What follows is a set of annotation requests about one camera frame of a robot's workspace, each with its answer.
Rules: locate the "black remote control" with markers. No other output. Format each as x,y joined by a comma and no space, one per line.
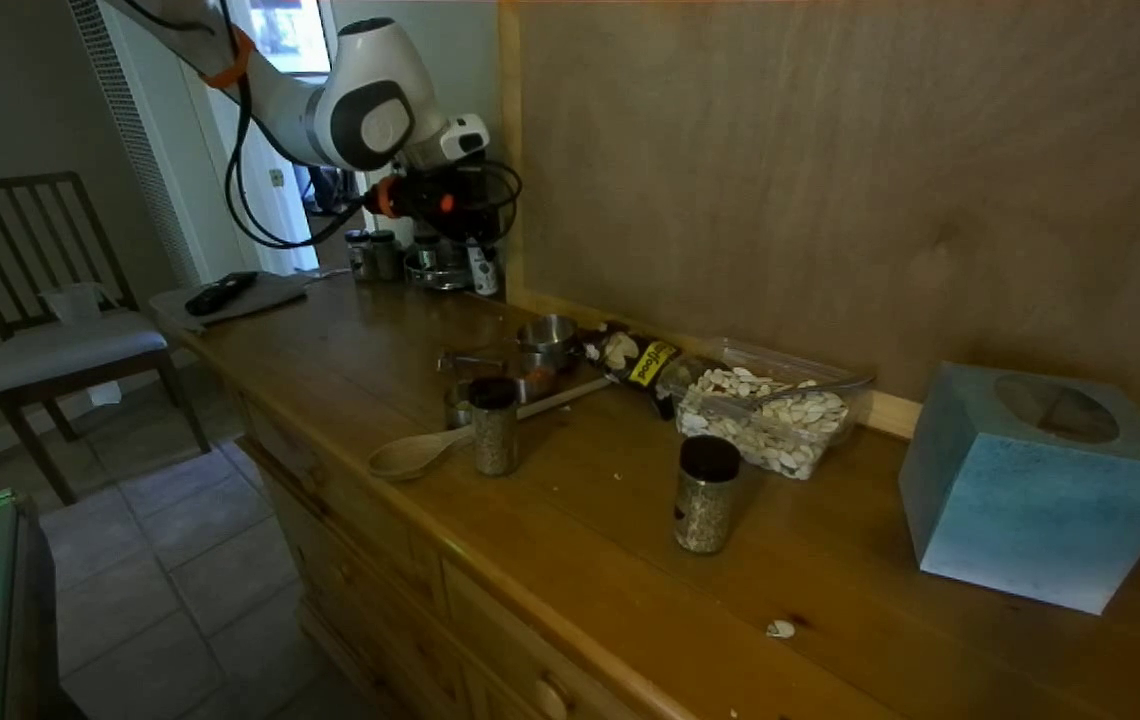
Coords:
223,292

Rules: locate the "dark chair with grey cushion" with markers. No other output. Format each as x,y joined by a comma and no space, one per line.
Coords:
60,353

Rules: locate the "blue tissue box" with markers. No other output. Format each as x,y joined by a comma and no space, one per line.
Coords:
1032,493

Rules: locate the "small white crumb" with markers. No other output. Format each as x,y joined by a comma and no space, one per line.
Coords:
781,631

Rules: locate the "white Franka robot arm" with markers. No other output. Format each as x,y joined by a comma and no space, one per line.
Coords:
352,105

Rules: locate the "metal cup right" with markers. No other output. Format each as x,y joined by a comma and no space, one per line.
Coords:
711,498

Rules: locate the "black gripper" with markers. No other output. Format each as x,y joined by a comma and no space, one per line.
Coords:
453,202

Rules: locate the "wooden spoon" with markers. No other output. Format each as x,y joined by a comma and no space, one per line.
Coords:
418,448

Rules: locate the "metal utensil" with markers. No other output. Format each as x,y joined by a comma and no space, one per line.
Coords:
568,393

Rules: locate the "grey placemat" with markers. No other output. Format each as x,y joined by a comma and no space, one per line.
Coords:
269,304

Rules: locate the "wooden drawer knob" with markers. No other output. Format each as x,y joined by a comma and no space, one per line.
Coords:
548,699

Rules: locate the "large wooden board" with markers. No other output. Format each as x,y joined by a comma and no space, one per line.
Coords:
861,175

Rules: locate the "spice jar with black lid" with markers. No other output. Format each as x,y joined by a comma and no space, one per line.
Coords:
356,256
495,426
386,256

